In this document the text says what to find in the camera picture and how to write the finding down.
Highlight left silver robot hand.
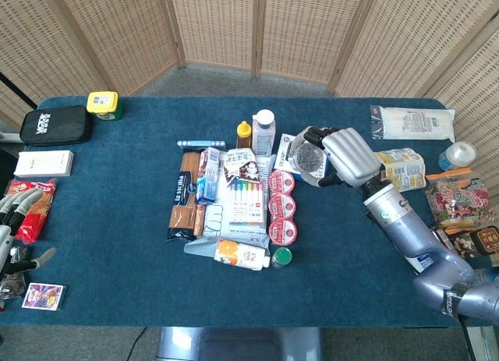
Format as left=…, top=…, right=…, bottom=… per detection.
left=0, top=189, right=58, bottom=285

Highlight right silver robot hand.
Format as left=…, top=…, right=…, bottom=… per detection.
left=302, top=126, right=384, bottom=189

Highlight clear plastic cup with lid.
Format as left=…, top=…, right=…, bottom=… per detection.
left=292, top=136, right=328, bottom=185

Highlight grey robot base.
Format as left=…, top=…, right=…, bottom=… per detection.
left=155, top=327, right=324, bottom=361

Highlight blue white calculator box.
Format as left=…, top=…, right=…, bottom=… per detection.
left=274, top=133, right=332, bottom=184

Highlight white flat box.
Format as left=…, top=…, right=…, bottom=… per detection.
left=13, top=150, right=75, bottom=179

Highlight purple playing card box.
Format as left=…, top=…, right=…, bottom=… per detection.
left=21, top=282, right=67, bottom=311

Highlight blue white toothpaste box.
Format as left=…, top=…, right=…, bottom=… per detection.
left=194, top=147, right=222, bottom=205

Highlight red snack bag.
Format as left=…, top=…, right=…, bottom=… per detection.
left=5, top=178, right=58, bottom=244

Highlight yellow white crumpled packet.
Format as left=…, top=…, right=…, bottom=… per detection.
left=373, top=147, right=426, bottom=193

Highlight clear bag brown snacks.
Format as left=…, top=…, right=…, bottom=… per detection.
left=0, top=245, right=29, bottom=300

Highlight white noodle packet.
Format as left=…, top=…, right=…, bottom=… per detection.
left=369, top=104, right=456, bottom=143

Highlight clear bottle white cap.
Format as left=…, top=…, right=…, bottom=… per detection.
left=251, top=108, right=277, bottom=157

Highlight amber bottle yellow cap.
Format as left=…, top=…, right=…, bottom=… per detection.
left=235, top=120, right=252, bottom=149

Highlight white brown printed pouch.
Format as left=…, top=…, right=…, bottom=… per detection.
left=222, top=147, right=261, bottom=189

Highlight black zip pouch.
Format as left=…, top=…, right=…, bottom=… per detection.
left=19, top=104, right=94, bottom=147

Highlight blue table mat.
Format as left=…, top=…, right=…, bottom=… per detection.
left=0, top=95, right=499, bottom=329

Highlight white-lid jar blue label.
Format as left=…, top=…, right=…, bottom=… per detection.
left=437, top=141, right=477, bottom=172

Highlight coloured marker pack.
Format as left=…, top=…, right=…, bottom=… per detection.
left=228, top=177, right=268, bottom=226

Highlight colourful printed snack bag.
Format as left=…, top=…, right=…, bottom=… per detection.
left=425, top=167, right=492, bottom=235

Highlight green-lid small jar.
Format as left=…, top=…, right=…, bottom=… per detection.
left=271, top=246, right=293, bottom=269

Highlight white blue toothpaste tube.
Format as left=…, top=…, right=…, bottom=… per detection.
left=409, top=251, right=436, bottom=274

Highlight orange print drink bottle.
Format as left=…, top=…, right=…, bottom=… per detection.
left=213, top=239, right=271, bottom=271

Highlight light blue bar strip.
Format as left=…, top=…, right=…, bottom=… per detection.
left=176, top=139, right=227, bottom=150

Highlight yellow-lid green jar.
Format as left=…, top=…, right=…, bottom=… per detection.
left=86, top=90, right=124, bottom=122

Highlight brown black snack packet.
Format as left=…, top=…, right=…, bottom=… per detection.
left=448, top=225, right=499, bottom=261

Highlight brown narrow packet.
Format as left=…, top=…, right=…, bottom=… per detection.
left=193, top=203, right=207, bottom=238

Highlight spaghetti packet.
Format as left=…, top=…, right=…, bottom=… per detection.
left=167, top=150, right=203, bottom=242

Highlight woven wooden folding screen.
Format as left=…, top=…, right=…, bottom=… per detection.
left=0, top=0, right=499, bottom=190

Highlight black floor cable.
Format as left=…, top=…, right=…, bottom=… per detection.
left=126, top=327, right=148, bottom=361

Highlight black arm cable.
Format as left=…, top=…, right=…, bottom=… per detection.
left=458, top=316, right=479, bottom=361

